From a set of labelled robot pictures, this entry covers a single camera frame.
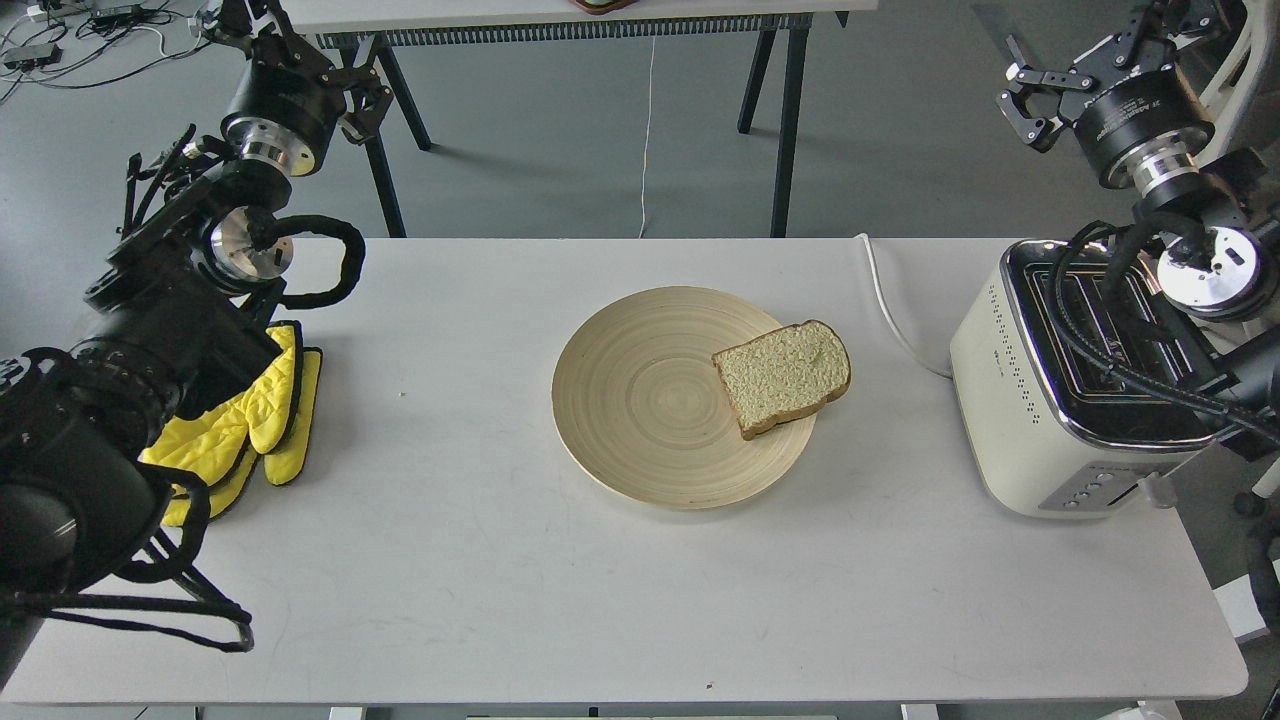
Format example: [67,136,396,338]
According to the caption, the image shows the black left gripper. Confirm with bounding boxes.
[196,1,393,177]

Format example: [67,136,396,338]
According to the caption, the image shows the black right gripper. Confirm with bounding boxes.
[996,1,1226,190]

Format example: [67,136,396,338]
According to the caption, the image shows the slice of bread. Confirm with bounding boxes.
[710,320,852,441]

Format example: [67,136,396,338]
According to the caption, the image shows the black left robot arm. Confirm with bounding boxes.
[1,1,393,680]

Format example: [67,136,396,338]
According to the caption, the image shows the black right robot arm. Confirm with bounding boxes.
[998,1,1277,450]

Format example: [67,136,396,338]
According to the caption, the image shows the cream white toaster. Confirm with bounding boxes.
[950,240,1212,520]

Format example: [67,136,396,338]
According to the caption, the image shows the background table with black legs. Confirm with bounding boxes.
[284,1,879,238]

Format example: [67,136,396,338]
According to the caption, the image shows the brown object on background table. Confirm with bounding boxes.
[571,0,635,15]

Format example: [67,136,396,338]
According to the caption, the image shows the yellow oven mitt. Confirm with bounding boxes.
[140,320,324,519]

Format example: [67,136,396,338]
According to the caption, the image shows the round bamboo plate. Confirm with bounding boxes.
[550,286,817,510]

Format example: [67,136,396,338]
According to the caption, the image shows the white toaster power cable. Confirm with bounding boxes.
[855,233,954,380]

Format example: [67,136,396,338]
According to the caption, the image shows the thin white hanging cable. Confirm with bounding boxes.
[637,36,658,240]

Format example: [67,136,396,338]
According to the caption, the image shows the cables and adapters on floor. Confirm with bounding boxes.
[0,0,221,105]

